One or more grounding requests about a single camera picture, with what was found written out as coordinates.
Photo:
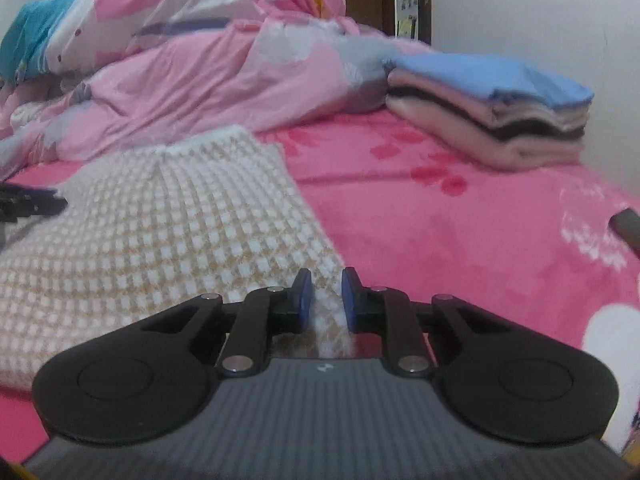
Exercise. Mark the stack of folded clothes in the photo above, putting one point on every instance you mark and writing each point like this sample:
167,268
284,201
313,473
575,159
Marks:
475,72

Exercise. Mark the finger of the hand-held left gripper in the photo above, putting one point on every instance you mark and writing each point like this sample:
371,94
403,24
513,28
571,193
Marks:
35,202

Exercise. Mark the beige checked coat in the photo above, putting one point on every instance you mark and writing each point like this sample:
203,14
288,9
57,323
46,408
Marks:
175,240

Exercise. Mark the teal pillow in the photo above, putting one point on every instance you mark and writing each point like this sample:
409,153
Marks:
30,30

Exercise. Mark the dark object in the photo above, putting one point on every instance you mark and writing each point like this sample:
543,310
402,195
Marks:
627,222

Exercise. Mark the black folded garment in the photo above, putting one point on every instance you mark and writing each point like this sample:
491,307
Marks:
540,132

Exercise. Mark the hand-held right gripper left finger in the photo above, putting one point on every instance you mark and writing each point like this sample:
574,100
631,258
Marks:
301,300

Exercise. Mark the pink floral duvet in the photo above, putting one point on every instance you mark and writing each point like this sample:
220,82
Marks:
200,75

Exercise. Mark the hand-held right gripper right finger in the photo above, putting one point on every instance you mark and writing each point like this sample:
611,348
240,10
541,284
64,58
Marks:
350,300

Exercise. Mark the pale pink folded garment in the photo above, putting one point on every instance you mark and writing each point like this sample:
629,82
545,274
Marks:
475,135

